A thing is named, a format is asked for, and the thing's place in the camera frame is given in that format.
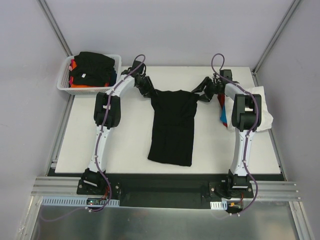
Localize red t shirt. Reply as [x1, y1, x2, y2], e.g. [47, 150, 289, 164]
[217, 94, 226, 109]

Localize right white cable duct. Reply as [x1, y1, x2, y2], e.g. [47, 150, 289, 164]
[210, 200, 228, 211]

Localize white t shirt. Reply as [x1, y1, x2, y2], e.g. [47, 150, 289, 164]
[224, 86, 274, 132]

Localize orange t shirt in basket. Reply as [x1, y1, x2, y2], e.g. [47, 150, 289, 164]
[69, 59, 112, 88]

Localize right aluminium frame post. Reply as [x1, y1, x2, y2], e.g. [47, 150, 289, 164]
[252, 0, 303, 76]

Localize dark blue t shirt in basket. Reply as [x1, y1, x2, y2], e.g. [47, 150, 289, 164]
[108, 67, 118, 87]

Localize white cable duct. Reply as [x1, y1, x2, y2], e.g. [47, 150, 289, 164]
[41, 196, 120, 208]
[210, 200, 228, 211]

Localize black t shirt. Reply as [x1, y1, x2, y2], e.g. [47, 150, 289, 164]
[147, 89, 199, 167]
[69, 51, 117, 88]

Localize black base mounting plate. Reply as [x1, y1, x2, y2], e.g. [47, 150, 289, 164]
[76, 170, 254, 209]

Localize left white cable duct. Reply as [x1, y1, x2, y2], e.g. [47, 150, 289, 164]
[41, 196, 120, 208]

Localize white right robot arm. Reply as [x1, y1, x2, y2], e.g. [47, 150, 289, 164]
[192, 69, 262, 199]

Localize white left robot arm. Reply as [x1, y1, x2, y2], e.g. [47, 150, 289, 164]
[81, 60, 212, 195]

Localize aluminium frame post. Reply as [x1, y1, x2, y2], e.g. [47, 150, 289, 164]
[252, 0, 303, 76]
[36, 0, 74, 67]

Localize white plastic laundry basket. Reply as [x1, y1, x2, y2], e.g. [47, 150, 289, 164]
[56, 54, 122, 95]

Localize pink t shirt in basket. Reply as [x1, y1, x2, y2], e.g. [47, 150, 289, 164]
[68, 59, 75, 88]

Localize left aluminium frame post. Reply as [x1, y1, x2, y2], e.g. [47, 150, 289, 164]
[36, 0, 74, 67]

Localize aluminium front rail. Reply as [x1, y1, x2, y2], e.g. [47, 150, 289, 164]
[31, 176, 302, 202]

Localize black t shirt in basket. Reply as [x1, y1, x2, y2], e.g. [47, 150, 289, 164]
[69, 51, 117, 88]

